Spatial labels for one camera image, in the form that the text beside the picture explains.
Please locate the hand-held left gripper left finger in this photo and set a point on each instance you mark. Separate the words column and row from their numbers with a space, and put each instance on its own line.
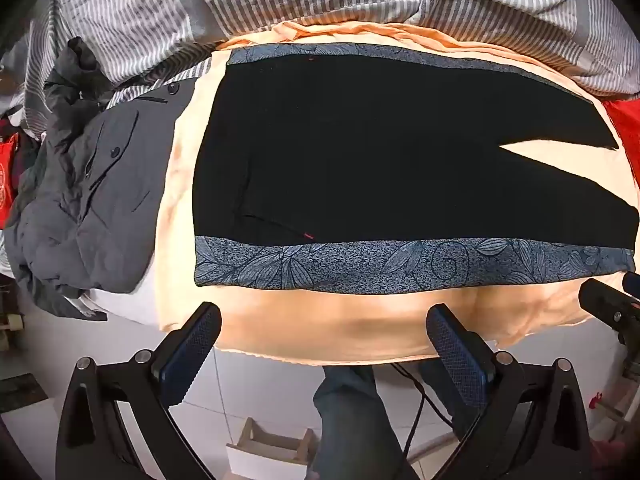
column 192, row 350

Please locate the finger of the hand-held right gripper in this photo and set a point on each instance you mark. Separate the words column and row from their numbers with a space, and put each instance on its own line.
column 607, row 305
column 632, row 282

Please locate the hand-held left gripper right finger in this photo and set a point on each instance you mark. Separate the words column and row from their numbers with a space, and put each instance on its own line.
column 457, row 355

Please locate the black pants with blue patterned stripes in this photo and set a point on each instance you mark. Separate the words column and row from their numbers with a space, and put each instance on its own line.
column 375, row 160

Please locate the white mattress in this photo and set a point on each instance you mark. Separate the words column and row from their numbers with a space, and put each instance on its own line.
column 130, row 302

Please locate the cardboard box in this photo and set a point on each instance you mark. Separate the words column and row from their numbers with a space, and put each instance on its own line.
column 270, row 447

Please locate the person's leg in jeans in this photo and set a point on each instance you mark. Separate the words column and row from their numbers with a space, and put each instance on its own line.
column 350, row 425

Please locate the orange bed sheet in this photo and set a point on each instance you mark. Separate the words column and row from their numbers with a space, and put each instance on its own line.
column 325, row 325

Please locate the red cloth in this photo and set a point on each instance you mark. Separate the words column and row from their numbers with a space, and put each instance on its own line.
column 625, row 130

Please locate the grey quilted jacket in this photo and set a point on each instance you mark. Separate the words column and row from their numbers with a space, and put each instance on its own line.
column 65, row 240

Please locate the grey suit jacket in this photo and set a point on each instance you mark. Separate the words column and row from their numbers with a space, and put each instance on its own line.
column 145, row 135

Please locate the red bag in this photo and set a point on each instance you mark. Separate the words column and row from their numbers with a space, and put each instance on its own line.
column 6, row 175

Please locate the dark padded jacket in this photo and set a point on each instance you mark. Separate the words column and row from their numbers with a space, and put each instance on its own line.
column 70, row 90

